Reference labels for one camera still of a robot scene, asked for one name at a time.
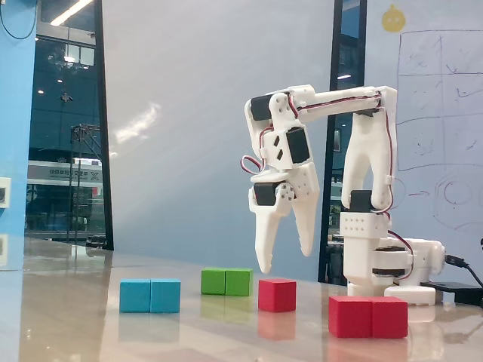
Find red black servo wire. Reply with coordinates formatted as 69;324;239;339
241;126;275;177
379;105;400;218
386;229;416;282

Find black power cable with plug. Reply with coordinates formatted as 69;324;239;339
444;254;483;288

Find fluorescent ceiling light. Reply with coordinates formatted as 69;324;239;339
50;0;94;27

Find white wall socket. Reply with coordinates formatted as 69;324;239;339
0;176;12;209

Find black power adapter box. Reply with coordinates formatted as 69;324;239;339
420;281;483;305

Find long blue block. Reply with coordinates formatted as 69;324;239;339
119;278;181;314

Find black window frame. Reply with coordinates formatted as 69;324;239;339
93;0;115;252
317;0;368;284

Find thin black cable loop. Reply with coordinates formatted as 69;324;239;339
0;0;39;40

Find long green block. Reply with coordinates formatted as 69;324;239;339
200;267;254;297

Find long red block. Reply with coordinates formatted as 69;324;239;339
328;295;409;339

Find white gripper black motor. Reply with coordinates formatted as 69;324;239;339
248;161;321;275

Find yellow round sticker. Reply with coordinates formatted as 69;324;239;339
380;4;407;33

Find small red cube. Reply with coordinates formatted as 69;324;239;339
257;278;297;313

